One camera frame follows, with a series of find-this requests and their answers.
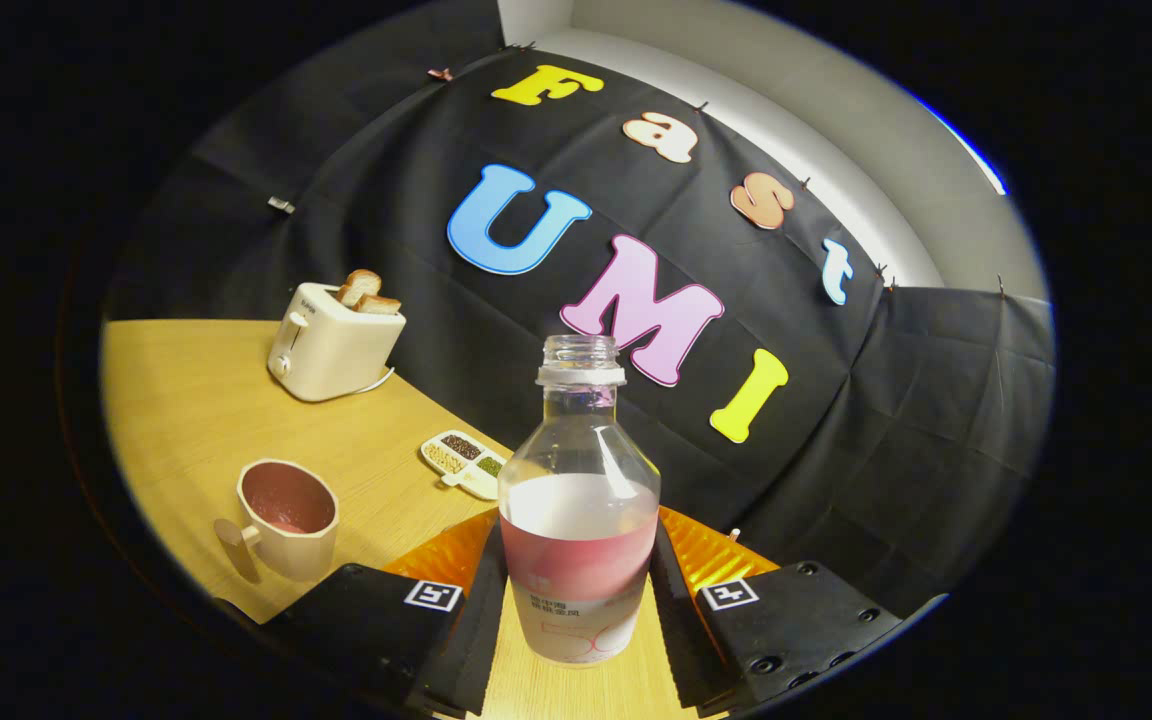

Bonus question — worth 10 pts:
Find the cream cup with wooden handle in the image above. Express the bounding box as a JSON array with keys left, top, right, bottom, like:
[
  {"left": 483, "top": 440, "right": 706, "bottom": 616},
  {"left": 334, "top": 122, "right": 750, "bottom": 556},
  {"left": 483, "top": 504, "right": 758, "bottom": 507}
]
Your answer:
[{"left": 213, "top": 459, "right": 341, "bottom": 585}]

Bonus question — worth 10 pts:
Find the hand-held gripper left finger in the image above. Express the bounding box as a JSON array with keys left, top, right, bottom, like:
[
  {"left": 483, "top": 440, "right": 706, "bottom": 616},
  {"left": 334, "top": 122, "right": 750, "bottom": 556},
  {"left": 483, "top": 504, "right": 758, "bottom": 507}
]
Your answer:
[{"left": 261, "top": 508, "right": 512, "bottom": 719}]

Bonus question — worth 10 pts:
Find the white divided grain dish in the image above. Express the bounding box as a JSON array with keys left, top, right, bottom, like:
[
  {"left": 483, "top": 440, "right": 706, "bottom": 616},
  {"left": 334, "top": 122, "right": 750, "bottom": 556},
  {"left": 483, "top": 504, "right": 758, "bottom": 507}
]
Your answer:
[{"left": 420, "top": 429, "right": 509, "bottom": 502}]

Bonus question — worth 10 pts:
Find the black backdrop cloth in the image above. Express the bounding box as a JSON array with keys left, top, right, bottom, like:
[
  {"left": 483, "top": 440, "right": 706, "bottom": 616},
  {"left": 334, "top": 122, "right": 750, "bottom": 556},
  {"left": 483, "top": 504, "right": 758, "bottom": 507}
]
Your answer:
[{"left": 101, "top": 0, "right": 1055, "bottom": 616}]

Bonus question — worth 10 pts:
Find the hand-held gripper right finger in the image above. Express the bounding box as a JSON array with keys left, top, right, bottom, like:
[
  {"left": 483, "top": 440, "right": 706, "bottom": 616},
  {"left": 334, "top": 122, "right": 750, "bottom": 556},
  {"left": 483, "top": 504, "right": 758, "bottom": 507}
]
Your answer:
[{"left": 648, "top": 505, "right": 949, "bottom": 713}]

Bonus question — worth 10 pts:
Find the clear juice bottle pink label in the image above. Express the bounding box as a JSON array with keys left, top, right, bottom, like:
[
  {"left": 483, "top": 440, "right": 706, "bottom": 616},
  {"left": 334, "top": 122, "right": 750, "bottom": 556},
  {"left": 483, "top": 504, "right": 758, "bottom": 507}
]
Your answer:
[{"left": 497, "top": 335, "right": 662, "bottom": 666}]

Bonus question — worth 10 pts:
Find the wooden table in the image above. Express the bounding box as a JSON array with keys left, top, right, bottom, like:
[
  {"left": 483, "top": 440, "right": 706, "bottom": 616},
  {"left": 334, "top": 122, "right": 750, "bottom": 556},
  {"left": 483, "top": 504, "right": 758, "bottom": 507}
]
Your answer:
[{"left": 101, "top": 319, "right": 727, "bottom": 720}]

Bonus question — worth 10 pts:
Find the cream toaster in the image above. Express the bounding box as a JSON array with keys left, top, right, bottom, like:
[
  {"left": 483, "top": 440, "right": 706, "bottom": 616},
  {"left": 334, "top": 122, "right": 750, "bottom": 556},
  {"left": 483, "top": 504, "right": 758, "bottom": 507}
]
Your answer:
[{"left": 267, "top": 282, "right": 407, "bottom": 403}]

